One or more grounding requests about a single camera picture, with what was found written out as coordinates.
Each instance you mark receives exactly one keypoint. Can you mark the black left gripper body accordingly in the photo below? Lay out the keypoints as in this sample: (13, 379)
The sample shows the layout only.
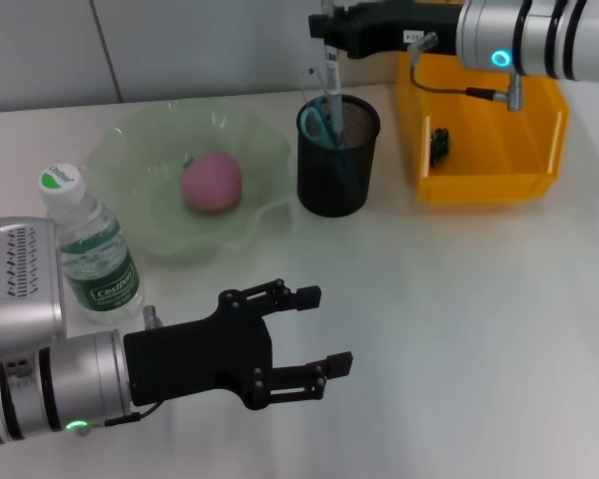
(194, 359)

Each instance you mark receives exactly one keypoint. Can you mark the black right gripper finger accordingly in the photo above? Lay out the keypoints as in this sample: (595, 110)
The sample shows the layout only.
(343, 14)
(319, 26)

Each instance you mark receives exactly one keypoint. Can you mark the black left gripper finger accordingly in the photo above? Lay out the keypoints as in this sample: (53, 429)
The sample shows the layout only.
(339, 364)
(309, 298)

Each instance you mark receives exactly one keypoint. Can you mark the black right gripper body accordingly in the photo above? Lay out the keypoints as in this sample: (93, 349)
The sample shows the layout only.
(389, 25)

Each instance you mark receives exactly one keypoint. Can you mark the clear plastic ruler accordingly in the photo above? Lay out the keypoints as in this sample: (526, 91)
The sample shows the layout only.
(309, 85)

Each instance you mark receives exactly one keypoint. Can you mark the silver ballpoint pen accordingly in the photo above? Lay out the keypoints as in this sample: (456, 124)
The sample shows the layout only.
(335, 100)

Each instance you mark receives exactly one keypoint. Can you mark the blue scissors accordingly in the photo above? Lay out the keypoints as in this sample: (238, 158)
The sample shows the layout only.
(319, 125)

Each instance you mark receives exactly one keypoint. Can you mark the green plastic wrapper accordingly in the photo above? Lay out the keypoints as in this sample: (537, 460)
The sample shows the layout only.
(440, 144)

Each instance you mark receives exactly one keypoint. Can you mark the clear water bottle green label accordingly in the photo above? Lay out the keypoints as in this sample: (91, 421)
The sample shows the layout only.
(100, 269)

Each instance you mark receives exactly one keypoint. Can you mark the pink peach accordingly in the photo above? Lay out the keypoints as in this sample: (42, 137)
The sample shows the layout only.
(212, 182)

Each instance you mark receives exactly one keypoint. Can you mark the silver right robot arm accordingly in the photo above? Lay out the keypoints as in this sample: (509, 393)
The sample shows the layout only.
(544, 35)

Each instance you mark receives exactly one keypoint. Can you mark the black mesh pen holder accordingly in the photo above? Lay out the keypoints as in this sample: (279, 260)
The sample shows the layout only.
(329, 184)

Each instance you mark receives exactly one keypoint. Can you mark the green glass fruit plate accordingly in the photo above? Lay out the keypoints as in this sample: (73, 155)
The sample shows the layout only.
(259, 149)

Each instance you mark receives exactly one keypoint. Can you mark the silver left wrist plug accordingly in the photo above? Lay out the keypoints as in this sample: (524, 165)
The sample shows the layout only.
(151, 317)

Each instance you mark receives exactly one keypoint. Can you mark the yellow plastic bin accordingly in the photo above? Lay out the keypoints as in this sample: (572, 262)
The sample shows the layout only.
(504, 149)

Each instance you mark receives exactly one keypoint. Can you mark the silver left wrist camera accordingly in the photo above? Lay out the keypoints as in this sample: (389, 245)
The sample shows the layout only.
(20, 279)

